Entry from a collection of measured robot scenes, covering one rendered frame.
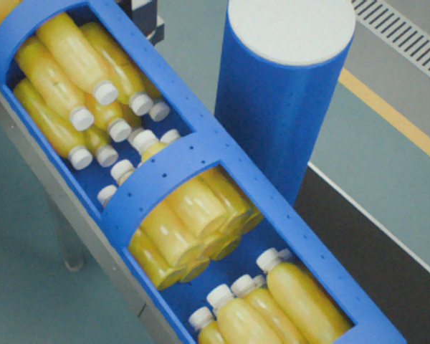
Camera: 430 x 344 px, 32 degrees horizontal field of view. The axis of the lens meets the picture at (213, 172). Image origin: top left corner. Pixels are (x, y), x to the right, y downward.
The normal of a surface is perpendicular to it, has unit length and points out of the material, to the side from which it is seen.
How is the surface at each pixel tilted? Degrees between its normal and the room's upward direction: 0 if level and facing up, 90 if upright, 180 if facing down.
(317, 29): 0
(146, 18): 90
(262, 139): 90
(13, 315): 0
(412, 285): 0
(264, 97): 90
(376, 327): 36
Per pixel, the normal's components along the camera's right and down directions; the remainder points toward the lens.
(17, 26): -0.36, -0.14
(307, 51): 0.07, -0.48
